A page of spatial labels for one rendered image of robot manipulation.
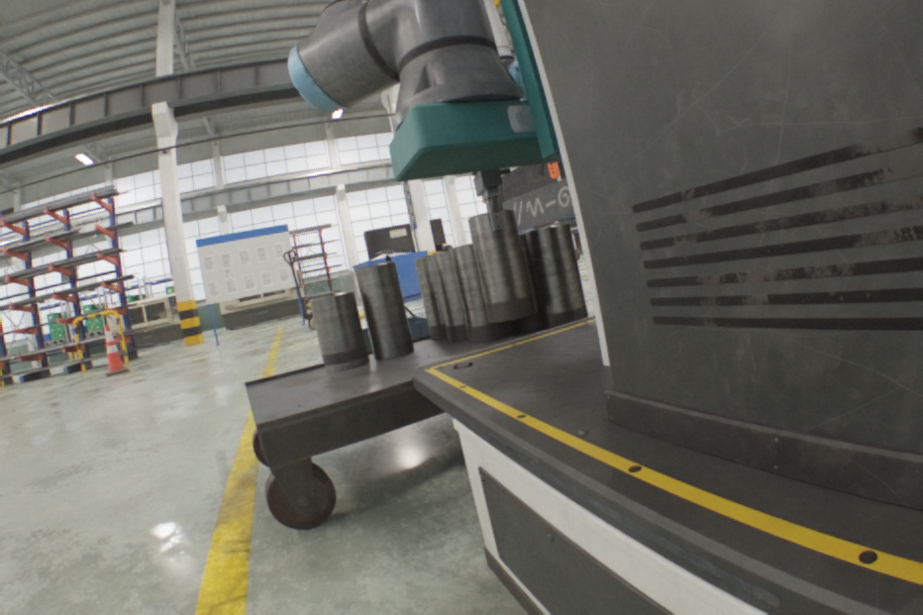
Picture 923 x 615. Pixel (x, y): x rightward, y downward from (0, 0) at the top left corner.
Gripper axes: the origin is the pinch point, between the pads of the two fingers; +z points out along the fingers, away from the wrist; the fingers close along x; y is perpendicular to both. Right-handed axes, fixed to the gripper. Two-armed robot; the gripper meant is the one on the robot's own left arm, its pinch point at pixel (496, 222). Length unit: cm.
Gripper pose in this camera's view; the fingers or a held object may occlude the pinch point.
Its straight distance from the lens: 114.6
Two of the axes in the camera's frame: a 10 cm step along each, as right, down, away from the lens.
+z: 2.1, 9.8, 0.0
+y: 9.7, -2.1, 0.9
